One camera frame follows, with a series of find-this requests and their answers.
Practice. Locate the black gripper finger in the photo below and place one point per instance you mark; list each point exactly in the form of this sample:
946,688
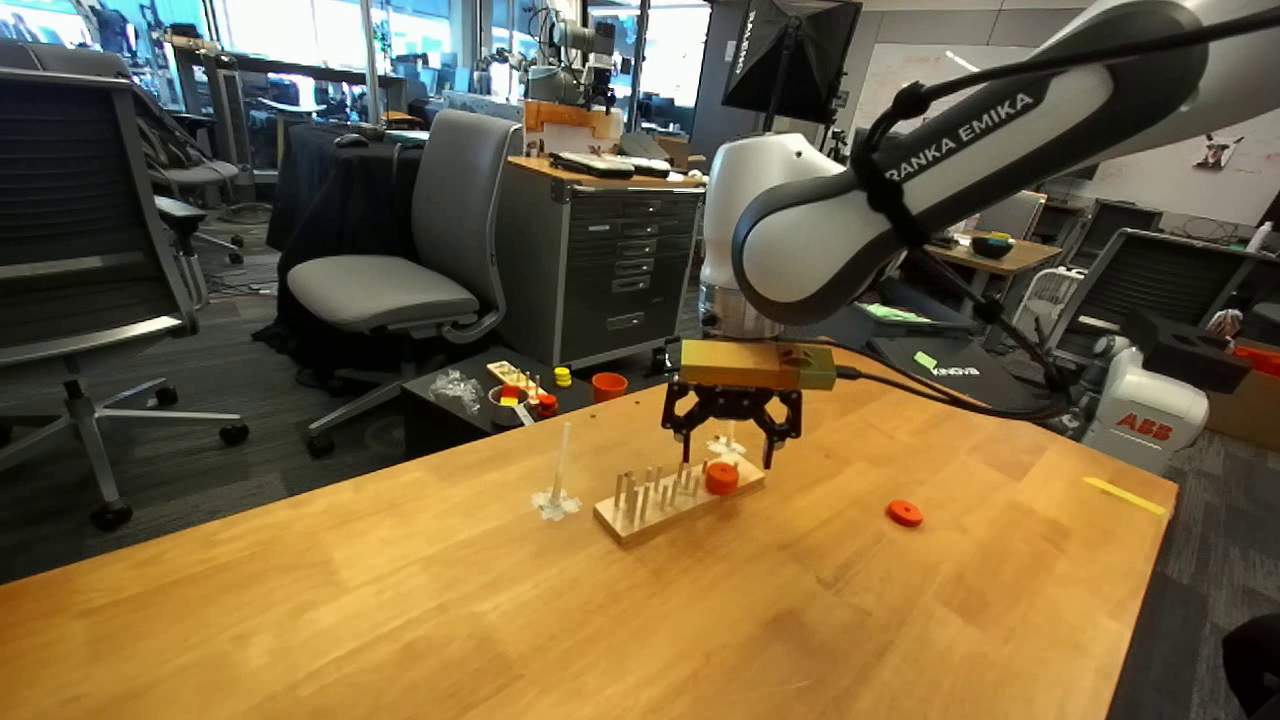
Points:
786,427
683,427

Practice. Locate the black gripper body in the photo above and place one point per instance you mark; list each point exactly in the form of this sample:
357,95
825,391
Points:
731,403

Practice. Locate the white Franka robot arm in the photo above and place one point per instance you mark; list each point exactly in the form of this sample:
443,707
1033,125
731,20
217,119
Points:
825,224

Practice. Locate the orange round cap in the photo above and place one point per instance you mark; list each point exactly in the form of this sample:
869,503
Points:
609,387

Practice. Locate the wooden peg board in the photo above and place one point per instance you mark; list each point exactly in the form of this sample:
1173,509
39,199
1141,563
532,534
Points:
655,517

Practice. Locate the small yellow block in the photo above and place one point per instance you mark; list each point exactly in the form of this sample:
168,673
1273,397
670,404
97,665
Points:
562,378

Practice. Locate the white single peg stand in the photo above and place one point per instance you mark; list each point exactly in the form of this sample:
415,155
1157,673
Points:
559,507

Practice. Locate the small white red toy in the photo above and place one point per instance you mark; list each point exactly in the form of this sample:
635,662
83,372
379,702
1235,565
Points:
522,387

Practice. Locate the gray drawer cabinet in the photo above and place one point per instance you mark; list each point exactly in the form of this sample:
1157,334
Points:
600,264

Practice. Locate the clear plastic bag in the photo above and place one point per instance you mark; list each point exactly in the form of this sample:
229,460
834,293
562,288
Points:
456,391

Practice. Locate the small black side table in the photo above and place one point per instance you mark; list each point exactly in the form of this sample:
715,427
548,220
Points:
443,422

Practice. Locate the flat tray with papers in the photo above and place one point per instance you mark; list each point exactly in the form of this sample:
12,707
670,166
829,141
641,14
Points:
609,160

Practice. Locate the orange white box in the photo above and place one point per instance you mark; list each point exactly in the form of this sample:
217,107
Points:
568,123

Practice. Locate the gray office chair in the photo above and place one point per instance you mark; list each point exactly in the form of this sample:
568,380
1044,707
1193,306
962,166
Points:
385,286

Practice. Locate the black photo softbox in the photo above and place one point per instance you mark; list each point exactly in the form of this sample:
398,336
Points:
794,62

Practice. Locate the yellow tape strip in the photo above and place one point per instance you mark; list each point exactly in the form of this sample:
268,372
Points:
1126,495

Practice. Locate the white ABB robot part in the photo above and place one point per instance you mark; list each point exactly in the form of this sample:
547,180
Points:
1141,415

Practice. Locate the dark tilted monitor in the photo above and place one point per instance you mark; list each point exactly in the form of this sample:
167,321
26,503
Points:
1163,273

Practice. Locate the black draped cloth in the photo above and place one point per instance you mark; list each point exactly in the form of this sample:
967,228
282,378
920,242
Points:
334,186

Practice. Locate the brown cardboard box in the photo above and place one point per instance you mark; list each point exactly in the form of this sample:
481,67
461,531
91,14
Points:
1247,408

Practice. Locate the distant dark office chair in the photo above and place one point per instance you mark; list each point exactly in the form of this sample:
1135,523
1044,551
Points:
184,172

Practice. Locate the black mesh office chair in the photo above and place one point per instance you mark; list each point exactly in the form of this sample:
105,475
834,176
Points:
67,203

